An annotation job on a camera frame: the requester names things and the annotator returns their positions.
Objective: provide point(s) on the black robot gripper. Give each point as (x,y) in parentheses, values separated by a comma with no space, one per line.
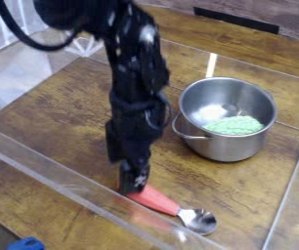
(133,129)

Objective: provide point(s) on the pink handled metal spoon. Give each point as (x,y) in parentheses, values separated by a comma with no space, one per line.
(199,220)

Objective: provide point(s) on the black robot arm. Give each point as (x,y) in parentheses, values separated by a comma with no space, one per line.
(129,31)

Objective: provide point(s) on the stainless steel pot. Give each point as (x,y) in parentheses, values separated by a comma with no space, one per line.
(213,99)

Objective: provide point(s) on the green food lump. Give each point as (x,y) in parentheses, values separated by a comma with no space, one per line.
(235,125)

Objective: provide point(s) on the blue object at corner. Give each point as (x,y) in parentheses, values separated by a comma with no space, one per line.
(29,243)

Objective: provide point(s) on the black strip on table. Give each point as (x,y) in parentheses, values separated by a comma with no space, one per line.
(259,25)

